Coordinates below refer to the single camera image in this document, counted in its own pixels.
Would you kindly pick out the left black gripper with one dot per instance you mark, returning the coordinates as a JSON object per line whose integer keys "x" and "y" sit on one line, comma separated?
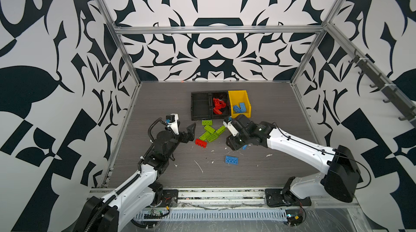
{"x": 188, "y": 134}

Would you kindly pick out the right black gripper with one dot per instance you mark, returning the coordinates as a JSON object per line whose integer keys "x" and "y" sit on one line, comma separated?
{"x": 230, "y": 141}

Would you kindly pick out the blue lego bottom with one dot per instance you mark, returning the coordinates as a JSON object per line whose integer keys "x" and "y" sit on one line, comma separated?
{"x": 231, "y": 160}

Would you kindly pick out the red arch lego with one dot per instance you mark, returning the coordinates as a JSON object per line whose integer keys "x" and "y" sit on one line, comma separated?
{"x": 218, "y": 112}

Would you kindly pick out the red lego cluster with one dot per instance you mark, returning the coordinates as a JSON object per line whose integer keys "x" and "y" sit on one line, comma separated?
{"x": 219, "y": 102}

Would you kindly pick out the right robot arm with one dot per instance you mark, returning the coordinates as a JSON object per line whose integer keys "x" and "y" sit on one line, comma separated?
{"x": 338, "y": 172}

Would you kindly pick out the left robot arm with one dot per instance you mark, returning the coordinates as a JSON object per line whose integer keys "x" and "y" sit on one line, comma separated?
{"x": 115, "y": 210}

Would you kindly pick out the red lego small left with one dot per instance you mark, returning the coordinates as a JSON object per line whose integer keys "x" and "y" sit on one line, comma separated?
{"x": 201, "y": 143}

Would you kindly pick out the green lego long lower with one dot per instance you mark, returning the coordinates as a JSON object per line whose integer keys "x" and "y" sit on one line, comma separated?
{"x": 204, "y": 136}

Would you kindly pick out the green lego flat top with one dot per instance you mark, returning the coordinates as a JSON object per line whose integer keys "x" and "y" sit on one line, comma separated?
{"x": 206, "y": 122}

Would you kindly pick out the green lego 2x4 middle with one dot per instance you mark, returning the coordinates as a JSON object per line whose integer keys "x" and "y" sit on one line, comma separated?
{"x": 210, "y": 129}

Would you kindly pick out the green lego upside down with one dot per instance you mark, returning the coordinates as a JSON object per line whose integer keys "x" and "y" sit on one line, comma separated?
{"x": 212, "y": 137}

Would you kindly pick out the left black bin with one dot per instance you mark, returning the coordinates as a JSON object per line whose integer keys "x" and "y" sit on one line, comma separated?
{"x": 200, "y": 106}

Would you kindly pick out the black bin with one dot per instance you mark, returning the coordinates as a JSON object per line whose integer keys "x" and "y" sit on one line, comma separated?
{"x": 200, "y": 106}
{"x": 222, "y": 95}

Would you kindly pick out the yellow bin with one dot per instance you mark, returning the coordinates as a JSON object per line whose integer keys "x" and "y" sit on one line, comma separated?
{"x": 236, "y": 97}

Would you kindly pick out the middle black bin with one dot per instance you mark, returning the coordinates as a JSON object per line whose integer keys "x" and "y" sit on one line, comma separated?
{"x": 222, "y": 95}

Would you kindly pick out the left electronics board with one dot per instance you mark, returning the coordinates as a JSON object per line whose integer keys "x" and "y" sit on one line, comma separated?
{"x": 157, "y": 214}

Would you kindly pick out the electronics board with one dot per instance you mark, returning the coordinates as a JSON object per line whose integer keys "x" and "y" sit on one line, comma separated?
{"x": 295, "y": 219}
{"x": 157, "y": 214}

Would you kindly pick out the right electronics board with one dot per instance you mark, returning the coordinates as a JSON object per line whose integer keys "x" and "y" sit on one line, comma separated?
{"x": 295, "y": 219}

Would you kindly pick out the aluminium front rail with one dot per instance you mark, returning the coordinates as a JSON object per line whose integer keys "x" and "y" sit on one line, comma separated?
{"x": 232, "y": 197}

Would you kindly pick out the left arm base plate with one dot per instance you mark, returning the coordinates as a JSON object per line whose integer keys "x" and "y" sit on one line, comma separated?
{"x": 165, "y": 197}

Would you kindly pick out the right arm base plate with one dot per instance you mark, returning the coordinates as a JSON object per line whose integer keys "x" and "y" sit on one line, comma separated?
{"x": 283, "y": 198}

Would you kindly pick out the white cable duct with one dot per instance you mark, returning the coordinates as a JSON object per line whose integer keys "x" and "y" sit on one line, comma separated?
{"x": 218, "y": 215}

